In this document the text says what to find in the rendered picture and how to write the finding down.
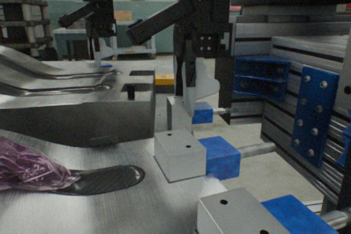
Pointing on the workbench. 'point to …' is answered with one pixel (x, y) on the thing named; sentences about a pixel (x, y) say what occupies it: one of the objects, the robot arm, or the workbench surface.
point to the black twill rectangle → (103, 141)
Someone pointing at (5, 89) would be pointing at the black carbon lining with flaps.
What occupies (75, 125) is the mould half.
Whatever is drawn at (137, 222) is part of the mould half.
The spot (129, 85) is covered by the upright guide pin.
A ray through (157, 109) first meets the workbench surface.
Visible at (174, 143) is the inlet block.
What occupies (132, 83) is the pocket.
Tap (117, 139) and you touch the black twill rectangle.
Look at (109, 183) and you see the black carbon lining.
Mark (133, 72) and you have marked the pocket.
